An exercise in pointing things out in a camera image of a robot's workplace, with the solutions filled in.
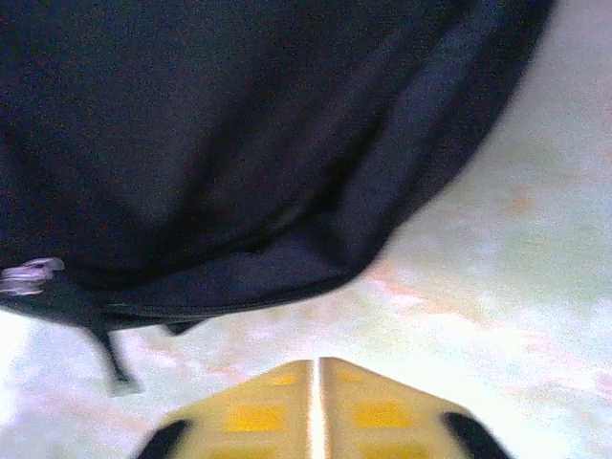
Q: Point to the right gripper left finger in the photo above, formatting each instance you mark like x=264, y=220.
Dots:
x=258, y=416

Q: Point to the black backpack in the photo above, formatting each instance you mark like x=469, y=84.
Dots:
x=239, y=143

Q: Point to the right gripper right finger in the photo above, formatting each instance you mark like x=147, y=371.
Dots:
x=382, y=416

